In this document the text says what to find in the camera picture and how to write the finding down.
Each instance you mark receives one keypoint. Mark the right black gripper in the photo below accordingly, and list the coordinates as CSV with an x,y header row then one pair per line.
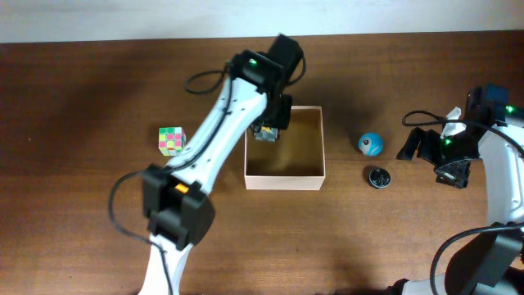
x,y
457,176

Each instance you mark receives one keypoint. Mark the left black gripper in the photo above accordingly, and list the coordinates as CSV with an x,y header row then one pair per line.
x,y
283,115

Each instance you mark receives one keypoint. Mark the red grey toy car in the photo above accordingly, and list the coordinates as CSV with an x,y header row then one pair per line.
x,y
266,134

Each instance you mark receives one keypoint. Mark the blue toy ball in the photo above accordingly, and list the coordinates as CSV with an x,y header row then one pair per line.
x,y
371,144

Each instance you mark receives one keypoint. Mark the white cardboard box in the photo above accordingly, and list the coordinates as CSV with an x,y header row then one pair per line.
x,y
295,162

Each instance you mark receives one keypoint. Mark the colourful puzzle cube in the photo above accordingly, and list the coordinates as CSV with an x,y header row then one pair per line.
x,y
171,140

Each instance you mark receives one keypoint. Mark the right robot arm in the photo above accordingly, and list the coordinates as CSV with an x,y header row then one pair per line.
x,y
476,261

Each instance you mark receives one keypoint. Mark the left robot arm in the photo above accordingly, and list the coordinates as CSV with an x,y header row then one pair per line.
x,y
176,196

